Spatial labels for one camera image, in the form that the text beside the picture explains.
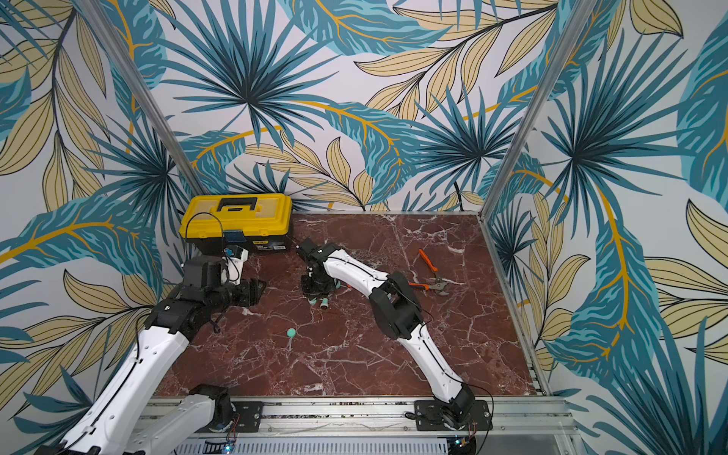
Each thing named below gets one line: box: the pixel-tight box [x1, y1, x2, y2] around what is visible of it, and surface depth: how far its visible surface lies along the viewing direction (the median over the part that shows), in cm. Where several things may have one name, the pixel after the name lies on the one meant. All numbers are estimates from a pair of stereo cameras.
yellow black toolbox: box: [178, 193, 293, 254], surface depth 98 cm
